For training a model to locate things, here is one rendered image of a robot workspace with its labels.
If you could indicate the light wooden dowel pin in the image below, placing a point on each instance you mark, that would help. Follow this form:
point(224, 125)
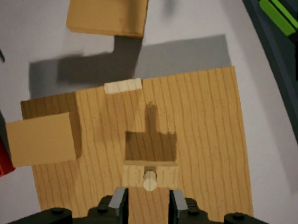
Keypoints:
point(150, 181)

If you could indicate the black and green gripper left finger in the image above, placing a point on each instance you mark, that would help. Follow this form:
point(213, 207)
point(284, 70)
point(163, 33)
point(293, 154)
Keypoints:
point(119, 206)

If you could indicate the red open tray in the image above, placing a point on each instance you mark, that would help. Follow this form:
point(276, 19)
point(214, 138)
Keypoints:
point(5, 161)

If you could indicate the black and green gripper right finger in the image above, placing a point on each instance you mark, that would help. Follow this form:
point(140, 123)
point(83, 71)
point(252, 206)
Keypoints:
point(180, 211)

